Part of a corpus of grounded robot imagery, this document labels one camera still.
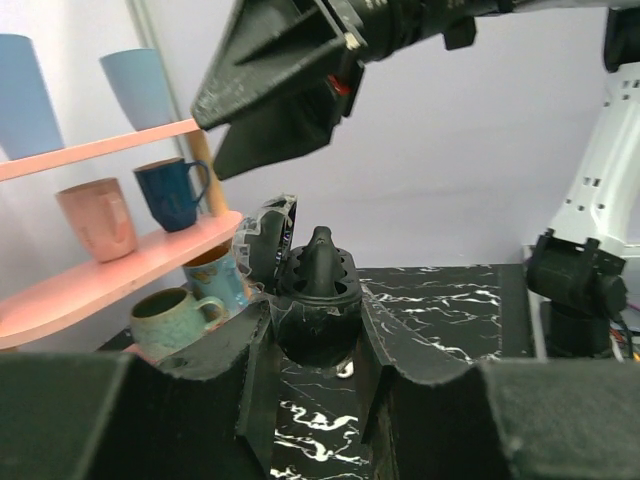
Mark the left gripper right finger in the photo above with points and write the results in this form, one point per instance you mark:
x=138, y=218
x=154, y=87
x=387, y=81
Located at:
x=427, y=414

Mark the dark blue mug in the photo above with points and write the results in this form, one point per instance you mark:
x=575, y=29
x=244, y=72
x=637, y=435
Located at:
x=167, y=190

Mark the black marble mat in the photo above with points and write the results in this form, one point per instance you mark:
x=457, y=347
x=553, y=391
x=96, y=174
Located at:
x=474, y=312

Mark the blue tumbler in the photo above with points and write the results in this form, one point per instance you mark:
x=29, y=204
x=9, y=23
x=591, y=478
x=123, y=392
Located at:
x=29, y=125
x=137, y=79

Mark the pink mug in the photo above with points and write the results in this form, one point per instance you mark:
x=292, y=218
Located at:
x=98, y=213

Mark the pink three-tier shelf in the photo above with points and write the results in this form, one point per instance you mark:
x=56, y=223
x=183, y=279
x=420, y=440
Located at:
x=126, y=264

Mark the right blue tumbler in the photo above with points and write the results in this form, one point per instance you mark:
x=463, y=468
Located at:
x=137, y=79

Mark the left blue tumbler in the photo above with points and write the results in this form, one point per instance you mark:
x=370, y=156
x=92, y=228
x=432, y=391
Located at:
x=29, y=125

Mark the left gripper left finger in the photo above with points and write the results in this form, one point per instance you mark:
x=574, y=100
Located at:
x=206, y=412

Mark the black earbud charging case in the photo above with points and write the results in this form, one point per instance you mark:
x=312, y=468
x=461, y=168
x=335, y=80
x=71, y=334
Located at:
x=314, y=332

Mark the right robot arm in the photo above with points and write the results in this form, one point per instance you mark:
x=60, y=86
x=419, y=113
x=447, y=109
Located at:
x=577, y=263

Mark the teal glazed mug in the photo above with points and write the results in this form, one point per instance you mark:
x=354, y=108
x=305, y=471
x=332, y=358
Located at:
x=172, y=319

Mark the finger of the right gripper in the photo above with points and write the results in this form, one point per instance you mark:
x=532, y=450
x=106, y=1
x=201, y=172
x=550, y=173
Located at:
x=286, y=128
x=269, y=50

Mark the light blue butterfly mug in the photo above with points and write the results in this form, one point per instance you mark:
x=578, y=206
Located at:
x=214, y=273

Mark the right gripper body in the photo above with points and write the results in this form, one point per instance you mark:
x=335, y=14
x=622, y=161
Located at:
x=380, y=28

